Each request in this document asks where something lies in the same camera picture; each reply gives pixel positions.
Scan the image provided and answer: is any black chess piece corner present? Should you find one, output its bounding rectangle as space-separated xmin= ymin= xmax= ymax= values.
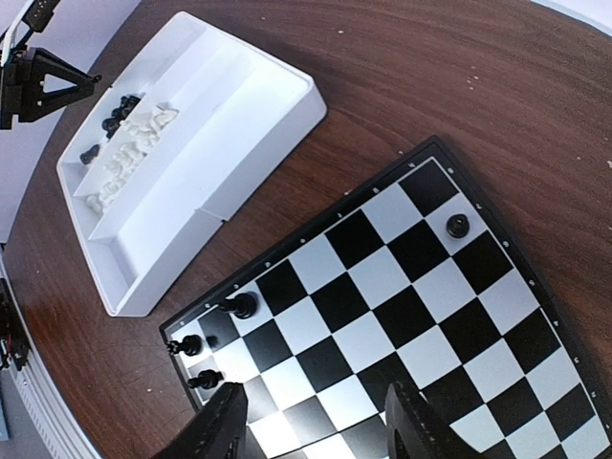
xmin=166 ymin=335 xmax=203 ymax=357

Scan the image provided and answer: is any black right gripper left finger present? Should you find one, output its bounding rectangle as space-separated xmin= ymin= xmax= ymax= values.
xmin=162 ymin=382 xmax=248 ymax=459

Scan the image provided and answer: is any black pawn tray front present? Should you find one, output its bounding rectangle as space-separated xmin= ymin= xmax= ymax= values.
xmin=79 ymin=144 xmax=100 ymax=165

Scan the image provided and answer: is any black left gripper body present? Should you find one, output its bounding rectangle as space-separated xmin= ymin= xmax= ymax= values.
xmin=1 ymin=48 xmax=101 ymax=130

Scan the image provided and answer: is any white compartment tray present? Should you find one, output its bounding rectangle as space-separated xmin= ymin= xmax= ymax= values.
xmin=56 ymin=11 xmax=327 ymax=317

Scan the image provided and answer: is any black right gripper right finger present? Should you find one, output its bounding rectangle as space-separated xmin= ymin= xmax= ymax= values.
xmin=385 ymin=381 xmax=483 ymax=459

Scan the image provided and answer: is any black chess piece pile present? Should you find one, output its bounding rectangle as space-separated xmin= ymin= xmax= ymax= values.
xmin=101 ymin=95 xmax=142 ymax=140

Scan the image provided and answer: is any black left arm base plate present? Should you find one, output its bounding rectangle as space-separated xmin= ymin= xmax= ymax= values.
xmin=1 ymin=278 xmax=31 ymax=371

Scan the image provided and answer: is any aluminium front rail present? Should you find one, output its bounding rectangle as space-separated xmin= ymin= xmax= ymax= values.
xmin=1 ymin=259 xmax=101 ymax=459

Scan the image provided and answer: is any black silver chessboard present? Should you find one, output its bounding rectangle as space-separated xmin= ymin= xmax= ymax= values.
xmin=160 ymin=137 xmax=611 ymax=458

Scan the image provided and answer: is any white chess piece pile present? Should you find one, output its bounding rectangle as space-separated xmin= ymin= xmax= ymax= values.
xmin=85 ymin=105 xmax=180 ymax=216

